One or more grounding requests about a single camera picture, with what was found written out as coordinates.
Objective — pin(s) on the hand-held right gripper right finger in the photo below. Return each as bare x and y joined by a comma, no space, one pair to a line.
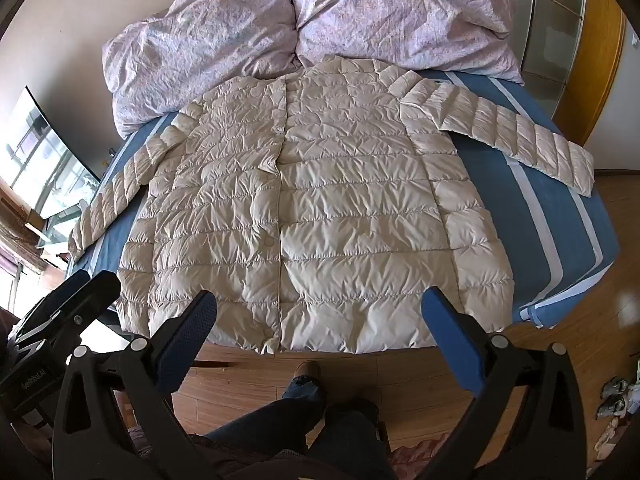
450,341

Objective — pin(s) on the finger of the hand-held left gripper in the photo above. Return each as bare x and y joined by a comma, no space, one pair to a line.
85,305

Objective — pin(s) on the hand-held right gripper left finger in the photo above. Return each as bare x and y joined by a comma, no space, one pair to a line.
186,340

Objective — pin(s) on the cream quilted down jacket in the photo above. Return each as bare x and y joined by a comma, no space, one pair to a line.
320,195

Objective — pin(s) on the glass television stand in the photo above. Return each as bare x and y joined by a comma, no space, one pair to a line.
65,230

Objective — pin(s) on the person's brown slipper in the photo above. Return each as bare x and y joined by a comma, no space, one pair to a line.
306,374

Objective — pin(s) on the person's dark trousers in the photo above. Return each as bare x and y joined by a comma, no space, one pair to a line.
280,435

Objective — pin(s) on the blue white striped bedsheet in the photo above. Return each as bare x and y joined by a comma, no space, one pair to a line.
500,200

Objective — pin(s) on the flat screen television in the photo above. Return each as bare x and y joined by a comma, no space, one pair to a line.
40,155

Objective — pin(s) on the grey shoe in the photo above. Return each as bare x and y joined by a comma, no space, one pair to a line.
612,406
617,388

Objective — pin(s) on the pink floral pillow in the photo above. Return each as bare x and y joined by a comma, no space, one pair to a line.
200,45
395,15

